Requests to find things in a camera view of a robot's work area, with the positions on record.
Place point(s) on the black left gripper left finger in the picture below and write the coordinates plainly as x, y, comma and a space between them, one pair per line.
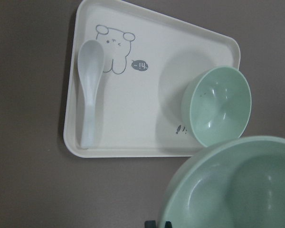
150, 224

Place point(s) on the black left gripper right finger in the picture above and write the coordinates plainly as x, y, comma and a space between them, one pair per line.
168, 224

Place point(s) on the green bowl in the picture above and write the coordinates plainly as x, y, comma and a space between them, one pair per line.
216, 105
236, 184

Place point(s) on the green bowl on tray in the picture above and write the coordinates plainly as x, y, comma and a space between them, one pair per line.
216, 105

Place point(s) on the cream rabbit tray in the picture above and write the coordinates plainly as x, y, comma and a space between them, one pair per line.
150, 59

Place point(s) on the white ceramic spoon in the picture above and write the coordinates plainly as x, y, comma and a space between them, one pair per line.
90, 65

